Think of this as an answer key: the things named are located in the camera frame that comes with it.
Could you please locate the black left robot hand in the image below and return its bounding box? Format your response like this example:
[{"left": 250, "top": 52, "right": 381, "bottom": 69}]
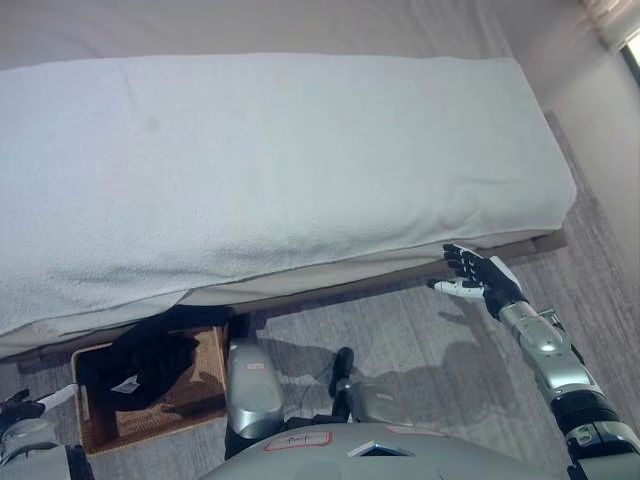
[{"left": 0, "top": 383, "right": 79, "bottom": 422}]

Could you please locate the bed with beige sheet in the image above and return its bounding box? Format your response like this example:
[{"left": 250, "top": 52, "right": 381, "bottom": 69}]
[{"left": 0, "top": 0, "right": 542, "bottom": 359}]

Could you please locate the black garment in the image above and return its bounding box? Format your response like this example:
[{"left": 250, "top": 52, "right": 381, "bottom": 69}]
[{"left": 78, "top": 304, "right": 234, "bottom": 414}]

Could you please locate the brown wicker basket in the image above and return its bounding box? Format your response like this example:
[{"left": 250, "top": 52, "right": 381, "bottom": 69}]
[{"left": 70, "top": 322, "right": 232, "bottom": 457}]

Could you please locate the light sheer curtain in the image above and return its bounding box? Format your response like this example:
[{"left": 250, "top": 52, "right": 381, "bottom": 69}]
[{"left": 574, "top": 0, "right": 640, "bottom": 52}]

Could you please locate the grey robot torso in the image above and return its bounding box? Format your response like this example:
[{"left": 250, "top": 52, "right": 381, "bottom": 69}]
[{"left": 196, "top": 422, "right": 547, "bottom": 480}]

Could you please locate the silver right robot leg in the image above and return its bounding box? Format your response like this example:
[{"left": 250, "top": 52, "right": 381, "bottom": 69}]
[{"left": 326, "top": 345, "right": 417, "bottom": 427}]

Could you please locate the white terry blanket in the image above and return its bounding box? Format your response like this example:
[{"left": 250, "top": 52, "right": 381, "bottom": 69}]
[{"left": 0, "top": 52, "right": 577, "bottom": 337}]

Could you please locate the silver robot leg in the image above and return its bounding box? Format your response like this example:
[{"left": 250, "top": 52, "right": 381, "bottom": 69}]
[
  {"left": 223, "top": 337, "right": 287, "bottom": 462},
  {"left": 326, "top": 345, "right": 417, "bottom": 427}
]

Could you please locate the brown bed frame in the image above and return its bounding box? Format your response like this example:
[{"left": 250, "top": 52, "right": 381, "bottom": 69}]
[{"left": 16, "top": 229, "right": 569, "bottom": 372}]

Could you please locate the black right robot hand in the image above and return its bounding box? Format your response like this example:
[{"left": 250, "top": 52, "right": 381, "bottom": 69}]
[{"left": 426, "top": 242, "right": 531, "bottom": 322}]

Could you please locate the silver left robot leg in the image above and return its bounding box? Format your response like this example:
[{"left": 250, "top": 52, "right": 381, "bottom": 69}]
[{"left": 223, "top": 337, "right": 287, "bottom": 462}]

